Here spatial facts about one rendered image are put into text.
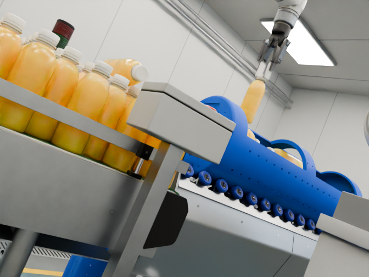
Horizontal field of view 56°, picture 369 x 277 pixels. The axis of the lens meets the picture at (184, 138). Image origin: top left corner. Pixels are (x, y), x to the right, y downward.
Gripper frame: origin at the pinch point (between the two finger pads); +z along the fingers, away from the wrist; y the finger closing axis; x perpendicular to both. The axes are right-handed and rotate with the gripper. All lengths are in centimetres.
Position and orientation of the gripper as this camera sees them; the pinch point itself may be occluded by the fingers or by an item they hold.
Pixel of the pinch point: (264, 71)
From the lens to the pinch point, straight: 150.2
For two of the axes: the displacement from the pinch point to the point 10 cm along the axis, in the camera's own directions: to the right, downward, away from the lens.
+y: -5.7, -2.1, 7.9
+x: -7.2, -3.3, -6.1
